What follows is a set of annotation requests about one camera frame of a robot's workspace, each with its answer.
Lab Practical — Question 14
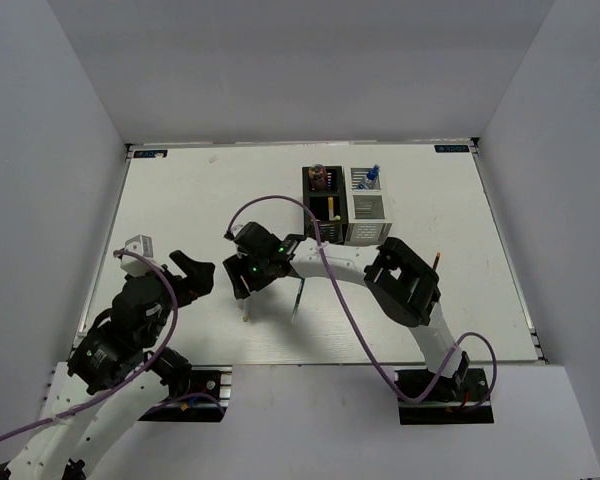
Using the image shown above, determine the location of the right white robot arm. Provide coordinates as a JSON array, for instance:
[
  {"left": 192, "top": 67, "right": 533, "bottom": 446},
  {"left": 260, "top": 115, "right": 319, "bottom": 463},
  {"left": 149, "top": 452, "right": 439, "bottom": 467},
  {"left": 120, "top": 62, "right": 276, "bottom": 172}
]
[{"left": 223, "top": 222, "right": 469, "bottom": 399}]

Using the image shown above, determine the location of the black mesh organizer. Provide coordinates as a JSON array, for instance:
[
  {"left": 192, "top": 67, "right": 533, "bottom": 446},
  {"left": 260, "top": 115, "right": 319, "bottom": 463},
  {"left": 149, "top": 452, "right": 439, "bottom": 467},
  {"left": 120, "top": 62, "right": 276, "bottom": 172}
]
[{"left": 302, "top": 166, "right": 349, "bottom": 244}]

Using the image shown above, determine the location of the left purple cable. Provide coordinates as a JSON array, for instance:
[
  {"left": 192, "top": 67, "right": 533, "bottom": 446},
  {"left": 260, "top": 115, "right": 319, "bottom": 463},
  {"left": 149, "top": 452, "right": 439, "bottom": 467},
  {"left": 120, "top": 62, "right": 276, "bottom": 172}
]
[{"left": 0, "top": 252, "right": 226, "bottom": 451}]

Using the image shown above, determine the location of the purple cable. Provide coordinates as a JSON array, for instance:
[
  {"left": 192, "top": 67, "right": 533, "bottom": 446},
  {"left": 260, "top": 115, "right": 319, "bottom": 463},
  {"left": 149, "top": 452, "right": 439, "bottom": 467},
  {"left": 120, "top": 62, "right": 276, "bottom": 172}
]
[
  {"left": 0, "top": 252, "right": 226, "bottom": 451},
  {"left": 223, "top": 195, "right": 497, "bottom": 412}
]

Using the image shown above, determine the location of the blue cap spray bottle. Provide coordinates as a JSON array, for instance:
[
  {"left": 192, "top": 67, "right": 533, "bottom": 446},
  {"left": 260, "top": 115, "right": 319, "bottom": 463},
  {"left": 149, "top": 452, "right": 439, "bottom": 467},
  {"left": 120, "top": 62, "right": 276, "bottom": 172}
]
[{"left": 357, "top": 165, "right": 380, "bottom": 190}]

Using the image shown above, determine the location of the pink tube of crayons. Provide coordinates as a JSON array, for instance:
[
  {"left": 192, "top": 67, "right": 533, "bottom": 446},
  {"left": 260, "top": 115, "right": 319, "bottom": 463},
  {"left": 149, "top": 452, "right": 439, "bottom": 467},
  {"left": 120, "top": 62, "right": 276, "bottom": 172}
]
[{"left": 308, "top": 164, "right": 329, "bottom": 191}]

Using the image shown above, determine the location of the white mesh organizer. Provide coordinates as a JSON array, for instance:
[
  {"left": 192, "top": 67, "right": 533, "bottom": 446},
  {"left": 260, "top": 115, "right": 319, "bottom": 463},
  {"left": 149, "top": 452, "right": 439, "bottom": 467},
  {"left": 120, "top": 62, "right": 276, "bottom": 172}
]
[{"left": 344, "top": 167, "right": 393, "bottom": 246}]

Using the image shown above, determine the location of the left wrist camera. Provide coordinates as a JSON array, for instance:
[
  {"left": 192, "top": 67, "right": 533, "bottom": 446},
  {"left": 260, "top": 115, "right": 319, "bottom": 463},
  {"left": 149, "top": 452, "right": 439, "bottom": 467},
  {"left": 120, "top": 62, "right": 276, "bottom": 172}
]
[{"left": 114, "top": 234, "right": 154, "bottom": 277}]

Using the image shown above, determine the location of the yellow cap marker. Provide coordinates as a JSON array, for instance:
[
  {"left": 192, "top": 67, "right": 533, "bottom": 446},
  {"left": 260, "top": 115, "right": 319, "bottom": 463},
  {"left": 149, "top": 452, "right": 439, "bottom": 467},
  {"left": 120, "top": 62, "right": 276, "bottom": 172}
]
[
  {"left": 327, "top": 197, "right": 335, "bottom": 221},
  {"left": 238, "top": 298, "right": 250, "bottom": 322}
]

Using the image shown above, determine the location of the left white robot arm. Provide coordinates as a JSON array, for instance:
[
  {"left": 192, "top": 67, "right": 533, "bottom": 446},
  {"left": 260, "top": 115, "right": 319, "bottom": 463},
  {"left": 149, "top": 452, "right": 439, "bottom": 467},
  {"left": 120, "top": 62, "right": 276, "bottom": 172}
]
[{"left": 0, "top": 250, "right": 215, "bottom": 479}]

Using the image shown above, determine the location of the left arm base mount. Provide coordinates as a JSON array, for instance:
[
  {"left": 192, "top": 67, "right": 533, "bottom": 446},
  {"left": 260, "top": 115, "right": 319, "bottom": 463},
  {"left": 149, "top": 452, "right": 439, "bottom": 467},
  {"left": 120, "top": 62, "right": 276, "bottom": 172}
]
[{"left": 140, "top": 367, "right": 232, "bottom": 423}]

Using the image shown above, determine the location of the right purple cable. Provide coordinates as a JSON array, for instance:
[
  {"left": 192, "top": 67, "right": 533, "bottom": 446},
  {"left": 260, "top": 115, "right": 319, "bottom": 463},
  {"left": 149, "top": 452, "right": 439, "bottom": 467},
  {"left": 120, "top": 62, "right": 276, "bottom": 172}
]
[{"left": 223, "top": 195, "right": 497, "bottom": 412}]

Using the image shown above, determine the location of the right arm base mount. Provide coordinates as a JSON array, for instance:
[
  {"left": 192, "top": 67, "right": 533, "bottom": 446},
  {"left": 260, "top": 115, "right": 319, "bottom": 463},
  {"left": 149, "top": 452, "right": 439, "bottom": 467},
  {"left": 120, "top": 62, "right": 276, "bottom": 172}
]
[{"left": 398, "top": 368, "right": 494, "bottom": 426}]

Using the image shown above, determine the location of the green gel pen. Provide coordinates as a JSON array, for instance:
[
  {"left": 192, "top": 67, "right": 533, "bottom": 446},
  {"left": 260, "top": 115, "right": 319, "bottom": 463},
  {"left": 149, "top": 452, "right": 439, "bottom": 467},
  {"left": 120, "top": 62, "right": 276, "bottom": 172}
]
[{"left": 290, "top": 279, "right": 306, "bottom": 324}]

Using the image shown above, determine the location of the red pen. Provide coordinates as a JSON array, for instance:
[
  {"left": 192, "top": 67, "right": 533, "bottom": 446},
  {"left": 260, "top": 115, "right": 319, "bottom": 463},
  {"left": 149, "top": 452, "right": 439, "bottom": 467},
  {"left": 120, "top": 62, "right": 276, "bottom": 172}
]
[{"left": 432, "top": 252, "right": 441, "bottom": 271}]

